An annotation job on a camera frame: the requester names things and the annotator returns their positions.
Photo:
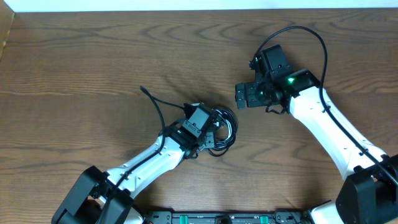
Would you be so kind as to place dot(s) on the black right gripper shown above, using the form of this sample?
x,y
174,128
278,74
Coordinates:
x,y
251,100

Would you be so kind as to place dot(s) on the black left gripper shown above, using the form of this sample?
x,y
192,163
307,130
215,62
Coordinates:
x,y
212,137

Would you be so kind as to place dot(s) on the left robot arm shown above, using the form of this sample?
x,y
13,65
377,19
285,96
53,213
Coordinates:
x,y
108,197

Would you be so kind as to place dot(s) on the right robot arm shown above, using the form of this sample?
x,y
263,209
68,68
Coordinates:
x,y
367,195

